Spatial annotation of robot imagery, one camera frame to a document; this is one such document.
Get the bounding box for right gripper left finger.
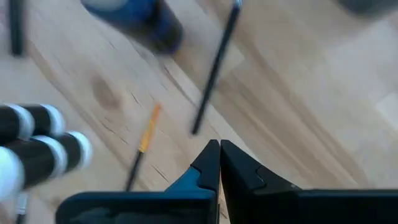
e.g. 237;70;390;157
165;139;221;224

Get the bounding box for long gold-ferrule paintbrush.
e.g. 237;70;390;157
124;103;162;192

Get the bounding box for silver-ferrule black-bristle paintbrush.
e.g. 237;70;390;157
190;0;243;136

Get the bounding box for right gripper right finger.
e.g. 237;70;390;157
220;139;302;224

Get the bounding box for wide flat silver-ferrule paintbrush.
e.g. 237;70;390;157
15;191;30;224

